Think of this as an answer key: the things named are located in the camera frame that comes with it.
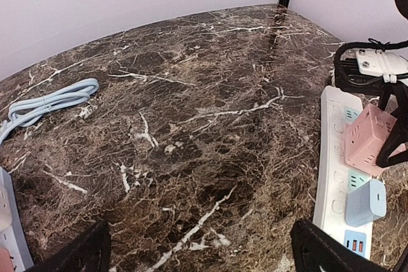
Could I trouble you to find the blue-grey power strip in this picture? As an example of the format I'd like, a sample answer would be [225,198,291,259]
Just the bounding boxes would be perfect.
[1,168,34,271]

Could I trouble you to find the blue plug adapter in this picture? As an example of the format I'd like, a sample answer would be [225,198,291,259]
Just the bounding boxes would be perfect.
[345,179,387,227]

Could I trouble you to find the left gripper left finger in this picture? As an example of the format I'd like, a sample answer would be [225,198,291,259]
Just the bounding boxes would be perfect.
[28,220,112,272]

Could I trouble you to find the white colourful power strip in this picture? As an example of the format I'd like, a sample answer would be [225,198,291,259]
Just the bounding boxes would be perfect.
[313,85,374,259]

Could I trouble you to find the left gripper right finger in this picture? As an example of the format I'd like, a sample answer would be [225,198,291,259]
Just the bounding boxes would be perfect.
[291,220,386,272]

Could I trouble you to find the grey power strip cable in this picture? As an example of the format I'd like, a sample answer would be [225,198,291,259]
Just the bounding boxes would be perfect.
[0,77,100,145]

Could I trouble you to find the pink cube socket adapter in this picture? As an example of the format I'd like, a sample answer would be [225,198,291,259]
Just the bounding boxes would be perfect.
[345,104,397,177]

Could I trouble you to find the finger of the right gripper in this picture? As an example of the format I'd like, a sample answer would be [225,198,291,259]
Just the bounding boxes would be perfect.
[378,82,407,110]
[375,93,407,168]

